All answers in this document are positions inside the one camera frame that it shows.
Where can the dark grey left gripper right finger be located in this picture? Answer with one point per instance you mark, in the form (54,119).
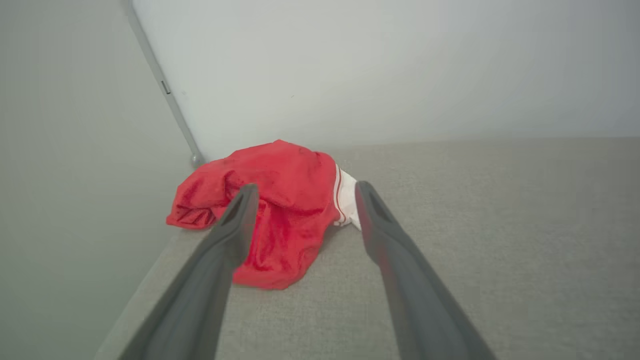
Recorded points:
(415,300)

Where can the grey metal wall trim strip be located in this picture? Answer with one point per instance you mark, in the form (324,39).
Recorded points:
(150,51)

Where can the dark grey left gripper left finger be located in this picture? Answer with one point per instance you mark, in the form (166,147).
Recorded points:
(210,290)

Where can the red jersey with white trim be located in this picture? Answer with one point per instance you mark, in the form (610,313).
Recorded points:
(295,200)

